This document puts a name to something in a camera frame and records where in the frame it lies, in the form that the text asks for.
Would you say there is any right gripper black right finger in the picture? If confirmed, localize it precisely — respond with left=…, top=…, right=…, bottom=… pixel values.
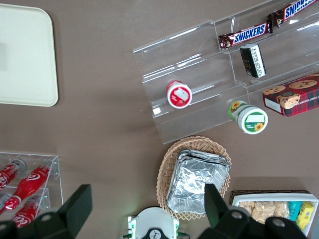
left=198, top=183, right=308, bottom=239

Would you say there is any teal snack pack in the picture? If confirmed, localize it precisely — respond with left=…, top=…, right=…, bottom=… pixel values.
left=288, top=201, right=304, bottom=223

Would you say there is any cream plastic tray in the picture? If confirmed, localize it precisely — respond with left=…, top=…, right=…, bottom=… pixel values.
left=0, top=3, right=59, bottom=108

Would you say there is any clear acrylic bottle rack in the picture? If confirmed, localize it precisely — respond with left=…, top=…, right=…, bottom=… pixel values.
left=0, top=151, right=64, bottom=218

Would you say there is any red strawberry cup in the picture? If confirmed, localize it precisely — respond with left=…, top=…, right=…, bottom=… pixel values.
left=166, top=80, right=193, bottom=109

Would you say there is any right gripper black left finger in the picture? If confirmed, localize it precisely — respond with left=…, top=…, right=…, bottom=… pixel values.
left=0, top=183, right=93, bottom=239

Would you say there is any Snickers chocolate bar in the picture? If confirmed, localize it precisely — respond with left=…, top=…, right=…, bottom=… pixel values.
left=267, top=0, right=319, bottom=28
left=218, top=21, right=274, bottom=51

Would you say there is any red tartan cookie box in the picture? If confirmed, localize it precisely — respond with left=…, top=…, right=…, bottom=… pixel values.
left=262, top=72, right=319, bottom=118

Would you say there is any red cola bottle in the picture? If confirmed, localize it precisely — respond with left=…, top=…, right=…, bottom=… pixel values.
left=4, top=160, right=52, bottom=210
left=9, top=195, right=42, bottom=229
left=0, top=158, right=27, bottom=192

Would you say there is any yellow snack pack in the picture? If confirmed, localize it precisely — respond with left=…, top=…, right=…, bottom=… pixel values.
left=296, top=201, right=315, bottom=231

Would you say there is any aluminium foil tray stack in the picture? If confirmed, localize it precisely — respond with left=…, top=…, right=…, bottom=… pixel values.
left=165, top=149, right=232, bottom=216

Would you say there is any white rectangular snack tray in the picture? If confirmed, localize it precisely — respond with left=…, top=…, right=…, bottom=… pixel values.
left=231, top=193, right=319, bottom=238

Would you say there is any pale oval wicker basket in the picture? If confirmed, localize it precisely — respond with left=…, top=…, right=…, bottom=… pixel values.
left=156, top=135, right=232, bottom=221

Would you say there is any small black chocolate box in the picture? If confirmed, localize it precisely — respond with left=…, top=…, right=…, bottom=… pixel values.
left=239, top=43, right=267, bottom=79

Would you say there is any green sunflower cup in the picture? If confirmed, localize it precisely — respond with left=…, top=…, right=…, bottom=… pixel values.
left=227, top=100, right=269, bottom=135

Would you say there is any clear rice cracker pack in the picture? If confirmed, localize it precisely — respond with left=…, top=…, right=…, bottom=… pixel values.
left=273, top=201, right=290, bottom=220
left=238, top=201, right=256, bottom=217
left=252, top=201, right=276, bottom=225

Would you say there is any clear acrylic stepped stand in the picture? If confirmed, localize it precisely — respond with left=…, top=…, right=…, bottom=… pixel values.
left=132, top=0, right=319, bottom=145

